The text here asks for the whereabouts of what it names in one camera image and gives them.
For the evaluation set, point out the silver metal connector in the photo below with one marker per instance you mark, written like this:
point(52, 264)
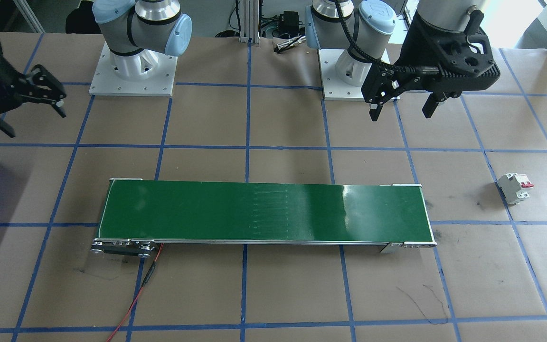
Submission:
point(290, 45)

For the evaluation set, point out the green belt conveyor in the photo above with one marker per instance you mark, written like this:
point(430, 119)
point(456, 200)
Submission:
point(264, 213)

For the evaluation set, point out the black power supply box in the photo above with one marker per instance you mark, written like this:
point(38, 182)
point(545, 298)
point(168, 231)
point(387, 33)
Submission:
point(290, 21)

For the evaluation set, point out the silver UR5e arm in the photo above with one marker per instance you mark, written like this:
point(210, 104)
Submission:
point(373, 28)
point(150, 28)

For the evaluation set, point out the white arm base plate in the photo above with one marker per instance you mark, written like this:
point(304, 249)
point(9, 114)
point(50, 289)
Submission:
point(340, 92)
point(112, 85)

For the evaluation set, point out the white circuit breaker red switch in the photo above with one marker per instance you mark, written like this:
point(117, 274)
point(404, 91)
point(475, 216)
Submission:
point(513, 187)

